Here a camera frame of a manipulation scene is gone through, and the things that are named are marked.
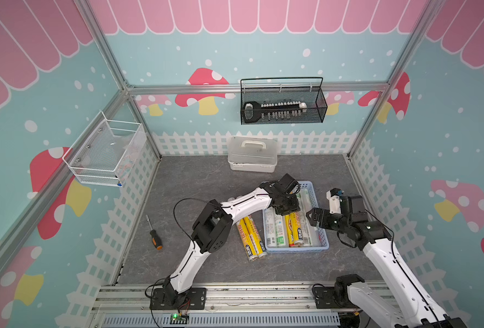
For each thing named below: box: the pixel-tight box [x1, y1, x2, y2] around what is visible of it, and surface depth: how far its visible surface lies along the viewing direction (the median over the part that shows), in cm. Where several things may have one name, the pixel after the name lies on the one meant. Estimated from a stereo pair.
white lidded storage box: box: [227, 135, 278, 173], surface depth 111 cm
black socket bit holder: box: [242, 101, 308, 123], surface depth 91 cm
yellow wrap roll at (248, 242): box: [235, 217, 259, 262], surface depth 87 cm
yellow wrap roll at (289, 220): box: [284, 212, 296, 248], surface depth 87 cm
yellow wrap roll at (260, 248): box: [243, 215, 268, 259], surface depth 87 cm
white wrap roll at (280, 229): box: [274, 207, 287, 248], surface depth 89 cm
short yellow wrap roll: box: [292, 211, 305, 248], surface depth 83 cm
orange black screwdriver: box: [145, 214, 164, 251], surface depth 91 cm
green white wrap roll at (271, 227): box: [265, 207, 277, 249], surface depth 89 cm
